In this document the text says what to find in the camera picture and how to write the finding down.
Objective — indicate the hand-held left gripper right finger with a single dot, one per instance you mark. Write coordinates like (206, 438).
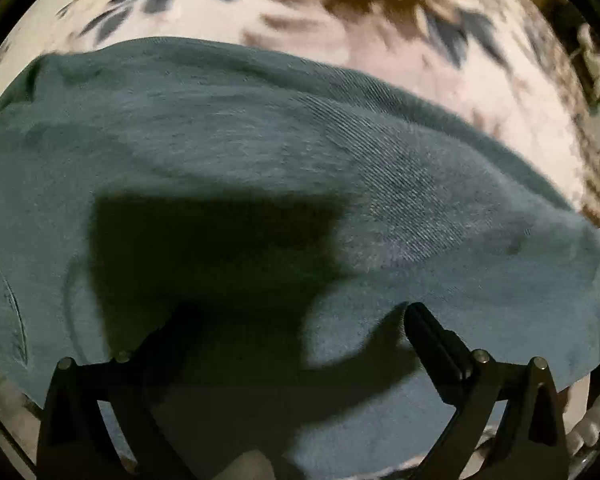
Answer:
(421, 326)

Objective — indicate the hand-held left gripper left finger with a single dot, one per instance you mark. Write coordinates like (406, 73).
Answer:
(166, 341)

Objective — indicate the teal pants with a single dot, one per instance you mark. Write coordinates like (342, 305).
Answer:
(260, 150)

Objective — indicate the floral printed blanket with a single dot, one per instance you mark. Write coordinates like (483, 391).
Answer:
(380, 45)

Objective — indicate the white object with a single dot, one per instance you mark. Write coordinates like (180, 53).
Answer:
(596, 65)

